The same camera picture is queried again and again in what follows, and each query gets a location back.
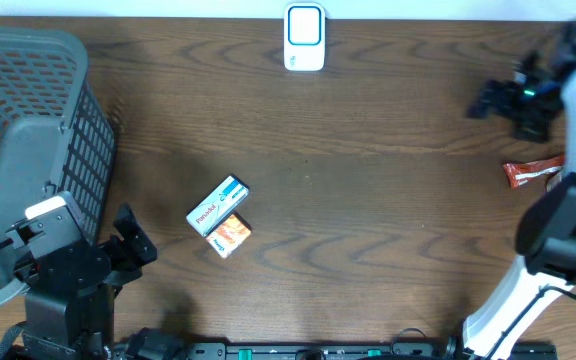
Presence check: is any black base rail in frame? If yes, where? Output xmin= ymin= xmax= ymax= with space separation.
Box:
xmin=112 ymin=327 xmax=559 ymax=360

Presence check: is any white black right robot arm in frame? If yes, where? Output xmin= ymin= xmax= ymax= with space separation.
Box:
xmin=461 ymin=52 xmax=576 ymax=359

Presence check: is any orange small box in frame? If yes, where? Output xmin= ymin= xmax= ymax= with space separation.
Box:
xmin=206 ymin=212 xmax=252 ymax=259

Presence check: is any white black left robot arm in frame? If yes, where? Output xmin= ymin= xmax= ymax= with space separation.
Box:
xmin=0 ymin=204 xmax=157 ymax=359

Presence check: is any orange Top chocolate bar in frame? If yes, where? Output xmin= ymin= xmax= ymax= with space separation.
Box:
xmin=502 ymin=155 xmax=565 ymax=188

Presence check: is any white blue Panadol box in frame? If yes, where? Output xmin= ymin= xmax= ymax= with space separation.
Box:
xmin=186 ymin=175 xmax=250 ymax=237

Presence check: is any grey plastic basket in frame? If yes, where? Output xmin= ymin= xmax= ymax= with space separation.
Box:
xmin=0 ymin=25 xmax=117 ymax=310

